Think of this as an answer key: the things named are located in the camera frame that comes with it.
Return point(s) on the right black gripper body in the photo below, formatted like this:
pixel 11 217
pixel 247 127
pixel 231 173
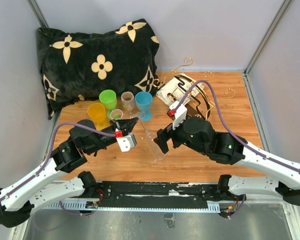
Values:
pixel 178 136

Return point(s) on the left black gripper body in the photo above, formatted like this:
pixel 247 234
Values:
pixel 104 141

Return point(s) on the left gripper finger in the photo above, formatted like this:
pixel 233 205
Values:
pixel 127 125
pixel 115 124

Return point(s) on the tall clear champagne flute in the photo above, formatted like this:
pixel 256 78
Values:
pixel 149 137

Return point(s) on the gold and black wine glass rack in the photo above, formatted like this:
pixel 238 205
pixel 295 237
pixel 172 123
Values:
pixel 203 104

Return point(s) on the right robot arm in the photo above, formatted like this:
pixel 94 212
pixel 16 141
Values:
pixel 282 176

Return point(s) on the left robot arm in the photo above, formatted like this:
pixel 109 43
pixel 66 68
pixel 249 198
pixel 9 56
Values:
pixel 31 193

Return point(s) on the short clear wine glass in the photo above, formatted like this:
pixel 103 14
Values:
pixel 116 114

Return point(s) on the yellow plastic goblet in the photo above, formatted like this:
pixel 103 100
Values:
pixel 98 115

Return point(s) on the green plastic goblet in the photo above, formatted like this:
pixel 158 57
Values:
pixel 108 98

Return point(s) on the brown tinted clear goblet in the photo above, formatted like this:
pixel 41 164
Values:
pixel 128 102

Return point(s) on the blue plastic goblet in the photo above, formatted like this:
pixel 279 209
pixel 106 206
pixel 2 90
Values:
pixel 144 102

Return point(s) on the folded cream cloth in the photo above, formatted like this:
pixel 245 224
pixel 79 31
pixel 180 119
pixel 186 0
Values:
pixel 175 89

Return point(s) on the black floral plush pillow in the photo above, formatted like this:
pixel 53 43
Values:
pixel 79 66

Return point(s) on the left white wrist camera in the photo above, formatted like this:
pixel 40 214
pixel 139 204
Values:
pixel 126 143

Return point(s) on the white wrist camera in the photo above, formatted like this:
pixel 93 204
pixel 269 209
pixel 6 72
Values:
pixel 126 143
pixel 178 116

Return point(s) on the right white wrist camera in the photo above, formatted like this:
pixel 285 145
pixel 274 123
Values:
pixel 178 116

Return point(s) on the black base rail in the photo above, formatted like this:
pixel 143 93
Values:
pixel 157 195

